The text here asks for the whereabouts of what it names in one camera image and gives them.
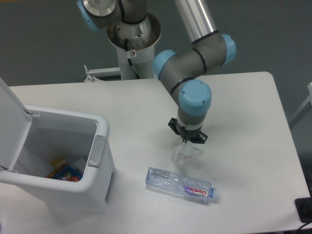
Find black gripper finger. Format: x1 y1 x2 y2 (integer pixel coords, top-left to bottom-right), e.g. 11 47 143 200
190 132 208 144
168 118 180 135

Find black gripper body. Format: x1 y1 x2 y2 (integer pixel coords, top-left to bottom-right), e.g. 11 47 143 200
177 124 201 143

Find white paper envelope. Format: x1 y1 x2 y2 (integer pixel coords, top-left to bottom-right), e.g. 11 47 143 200
171 142 203 164

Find clear plastic water bottle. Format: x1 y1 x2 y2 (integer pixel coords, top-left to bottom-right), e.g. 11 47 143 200
145 167 220 204

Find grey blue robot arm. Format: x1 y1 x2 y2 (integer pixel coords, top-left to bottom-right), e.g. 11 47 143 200
77 0 236 144

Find white trash can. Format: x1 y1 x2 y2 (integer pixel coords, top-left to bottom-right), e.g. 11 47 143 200
0 105 115 212

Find white trash can lid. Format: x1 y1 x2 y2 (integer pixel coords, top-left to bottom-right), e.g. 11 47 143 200
0 80 32 170

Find colourful snack wrapper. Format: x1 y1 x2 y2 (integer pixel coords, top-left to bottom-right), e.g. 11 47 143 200
46 164 82 182

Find black device at edge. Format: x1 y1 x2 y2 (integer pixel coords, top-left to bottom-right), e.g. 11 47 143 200
294 197 312 223

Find yellow wrapper in bin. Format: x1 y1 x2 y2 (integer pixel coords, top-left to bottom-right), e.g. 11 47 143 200
51 157 67 169

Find black cable on pedestal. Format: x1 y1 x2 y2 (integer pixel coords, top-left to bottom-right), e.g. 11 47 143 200
123 38 142 80

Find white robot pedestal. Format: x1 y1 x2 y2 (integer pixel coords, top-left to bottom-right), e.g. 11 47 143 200
107 13 161 80

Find white frame leg right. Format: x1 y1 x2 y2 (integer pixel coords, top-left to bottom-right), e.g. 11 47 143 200
289 82 312 129

